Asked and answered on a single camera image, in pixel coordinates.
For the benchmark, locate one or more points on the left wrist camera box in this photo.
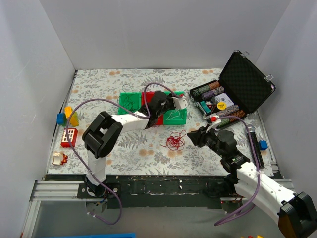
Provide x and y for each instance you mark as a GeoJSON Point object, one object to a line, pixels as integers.
{"type": "Point", "coordinates": [180, 102]}

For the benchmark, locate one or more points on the red window toy brick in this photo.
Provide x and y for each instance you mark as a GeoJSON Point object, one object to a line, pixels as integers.
{"type": "Point", "coordinates": [69, 138]}

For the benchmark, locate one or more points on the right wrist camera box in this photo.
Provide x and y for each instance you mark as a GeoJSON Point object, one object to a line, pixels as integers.
{"type": "Point", "coordinates": [213, 122]}

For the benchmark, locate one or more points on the blue plastic bin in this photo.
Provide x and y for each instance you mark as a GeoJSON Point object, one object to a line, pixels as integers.
{"type": "Point", "coordinates": [124, 235]}

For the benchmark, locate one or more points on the yellow red toy pieces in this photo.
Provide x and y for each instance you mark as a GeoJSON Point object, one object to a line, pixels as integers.
{"type": "Point", "coordinates": [257, 236]}

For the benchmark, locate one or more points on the white card deck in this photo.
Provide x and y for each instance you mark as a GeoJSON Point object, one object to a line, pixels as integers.
{"type": "Point", "coordinates": [223, 97]}

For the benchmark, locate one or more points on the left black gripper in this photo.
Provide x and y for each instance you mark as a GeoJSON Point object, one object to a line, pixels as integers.
{"type": "Point", "coordinates": [170, 101]}

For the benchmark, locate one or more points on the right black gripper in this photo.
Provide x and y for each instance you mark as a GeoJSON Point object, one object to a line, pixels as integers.
{"type": "Point", "coordinates": [204, 137]}

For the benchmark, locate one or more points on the black table front frame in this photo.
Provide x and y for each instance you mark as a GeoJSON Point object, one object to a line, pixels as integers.
{"type": "Point", "coordinates": [137, 191]}

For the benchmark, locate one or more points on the left green plastic bin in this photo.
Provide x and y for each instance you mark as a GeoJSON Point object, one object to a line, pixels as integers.
{"type": "Point", "coordinates": [130, 101]}

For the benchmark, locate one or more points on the small white red toy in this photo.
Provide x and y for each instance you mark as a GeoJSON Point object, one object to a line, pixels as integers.
{"type": "Point", "coordinates": [59, 158]}

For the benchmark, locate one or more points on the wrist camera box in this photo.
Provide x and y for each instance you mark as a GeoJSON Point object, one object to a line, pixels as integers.
{"type": "Point", "coordinates": [180, 102]}
{"type": "Point", "coordinates": [213, 122]}

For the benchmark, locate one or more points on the right green plastic bin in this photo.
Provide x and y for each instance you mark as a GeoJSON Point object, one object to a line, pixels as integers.
{"type": "Point", "coordinates": [175, 117]}

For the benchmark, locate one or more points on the red plastic bin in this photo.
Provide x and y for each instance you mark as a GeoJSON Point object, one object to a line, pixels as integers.
{"type": "Point", "coordinates": [148, 96]}

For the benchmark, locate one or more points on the small blue toy brick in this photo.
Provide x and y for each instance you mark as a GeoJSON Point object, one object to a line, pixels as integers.
{"type": "Point", "coordinates": [263, 145]}

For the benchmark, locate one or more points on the yellow dealer button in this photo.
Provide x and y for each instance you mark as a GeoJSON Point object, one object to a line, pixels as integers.
{"type": "Point", "coordinates": [221, 106]}

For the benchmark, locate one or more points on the floral table mat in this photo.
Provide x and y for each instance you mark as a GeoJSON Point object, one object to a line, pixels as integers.
{"type": "Point", "coordinates": [140, 152]}

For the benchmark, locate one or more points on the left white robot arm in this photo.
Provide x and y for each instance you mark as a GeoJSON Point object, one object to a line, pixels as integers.
{"type": "Point", "coordinates": [102, 134]}

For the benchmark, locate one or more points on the black microphone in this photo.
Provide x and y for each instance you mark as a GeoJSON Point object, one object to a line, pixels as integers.
{"type": "Point", "coordinates": [255, 148]}

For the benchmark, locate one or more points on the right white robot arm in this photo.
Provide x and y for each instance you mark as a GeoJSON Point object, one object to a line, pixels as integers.
{"type": "Point", "coordinates": [294, 213]}

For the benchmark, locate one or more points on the green plastic bin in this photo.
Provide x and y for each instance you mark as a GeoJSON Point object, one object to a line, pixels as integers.
{"type": "Point", "coordinates": [175, 117]}
{"type": "Point", "coordinates": [130, 101]}

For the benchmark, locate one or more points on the black poker chip case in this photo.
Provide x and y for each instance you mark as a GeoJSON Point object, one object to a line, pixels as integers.
{"type": "Point", "coordinates": [242, 81]}

